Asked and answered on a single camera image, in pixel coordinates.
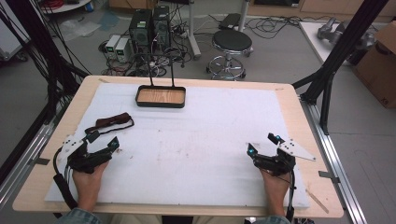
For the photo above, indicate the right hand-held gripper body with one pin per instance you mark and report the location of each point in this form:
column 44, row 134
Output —
column 280, row 160

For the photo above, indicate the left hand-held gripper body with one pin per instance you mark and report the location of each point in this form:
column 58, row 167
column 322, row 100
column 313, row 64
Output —
column 81, row 160

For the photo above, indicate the person's left hand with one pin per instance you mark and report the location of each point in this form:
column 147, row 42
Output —
column 88, row 186

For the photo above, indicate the person's right hand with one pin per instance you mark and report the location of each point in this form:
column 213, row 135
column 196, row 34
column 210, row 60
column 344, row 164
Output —
column 275, row 191

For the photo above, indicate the black tape piece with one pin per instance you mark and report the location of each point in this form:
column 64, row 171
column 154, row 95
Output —
column 41, row 161

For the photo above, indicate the grey tape piece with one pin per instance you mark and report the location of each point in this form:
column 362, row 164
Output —
column 328, row 175

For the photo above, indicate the thin wooden stick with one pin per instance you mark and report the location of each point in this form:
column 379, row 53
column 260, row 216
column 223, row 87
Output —
column 317, row 201

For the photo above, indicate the person's left denim sleeve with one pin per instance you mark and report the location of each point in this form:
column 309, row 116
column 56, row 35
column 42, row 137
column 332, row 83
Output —
column 79, row 216

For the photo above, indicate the person's denim sleeve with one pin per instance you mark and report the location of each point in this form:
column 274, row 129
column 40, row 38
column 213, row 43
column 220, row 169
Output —
column 271, row 220
column 79, row 216

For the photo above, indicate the person's right denim sleeve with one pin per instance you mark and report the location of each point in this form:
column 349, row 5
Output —
column 271, row 220

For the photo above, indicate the white foam mat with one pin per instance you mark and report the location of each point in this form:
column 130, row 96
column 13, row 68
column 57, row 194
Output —
column 186, row 149

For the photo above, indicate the black tray stand with bar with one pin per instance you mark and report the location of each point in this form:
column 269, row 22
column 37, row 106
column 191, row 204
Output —
column 160, row 95

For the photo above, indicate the white power supply unit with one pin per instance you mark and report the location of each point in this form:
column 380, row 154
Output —
column 122, row 49
column 112, row 45

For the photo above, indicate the black round stool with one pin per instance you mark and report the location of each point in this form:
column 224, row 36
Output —
column 232, row 42

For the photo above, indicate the black computer tower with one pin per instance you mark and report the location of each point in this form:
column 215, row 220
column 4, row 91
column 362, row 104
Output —
column 162, row 25
column 141, row 29

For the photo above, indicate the brown cardboard box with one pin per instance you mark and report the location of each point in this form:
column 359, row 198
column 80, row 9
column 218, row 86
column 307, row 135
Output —
column 378, row 68

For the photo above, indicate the black flat device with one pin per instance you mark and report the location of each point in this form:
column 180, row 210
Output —
column 230, row 21

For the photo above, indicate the grey desk leg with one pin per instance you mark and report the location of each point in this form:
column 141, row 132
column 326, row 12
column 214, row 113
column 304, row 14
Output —
column 193, row 34

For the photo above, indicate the aluminium rail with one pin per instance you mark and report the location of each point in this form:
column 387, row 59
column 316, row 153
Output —
column 336, row 155
column 21, row 161

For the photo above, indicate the black metal frame strut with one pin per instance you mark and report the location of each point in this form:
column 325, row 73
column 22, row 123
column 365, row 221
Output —
column 345, row 43

